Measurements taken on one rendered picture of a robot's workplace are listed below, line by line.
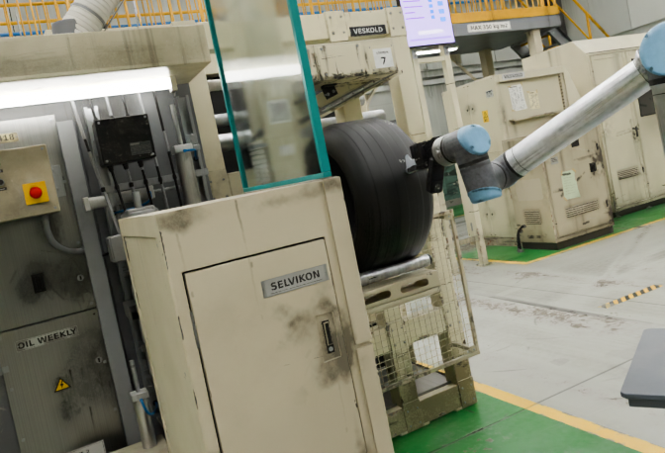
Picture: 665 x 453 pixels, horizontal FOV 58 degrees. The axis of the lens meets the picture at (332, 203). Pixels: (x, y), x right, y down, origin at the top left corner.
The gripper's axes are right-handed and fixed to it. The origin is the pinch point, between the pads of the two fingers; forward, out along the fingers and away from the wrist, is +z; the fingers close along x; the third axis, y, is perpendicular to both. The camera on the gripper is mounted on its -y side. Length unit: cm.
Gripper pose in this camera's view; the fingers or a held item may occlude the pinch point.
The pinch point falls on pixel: (409, 172)
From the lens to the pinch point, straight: 201.2
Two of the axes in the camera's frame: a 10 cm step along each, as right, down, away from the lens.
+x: -8.7, 2.0, -4.4
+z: -4.2, 1.6, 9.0
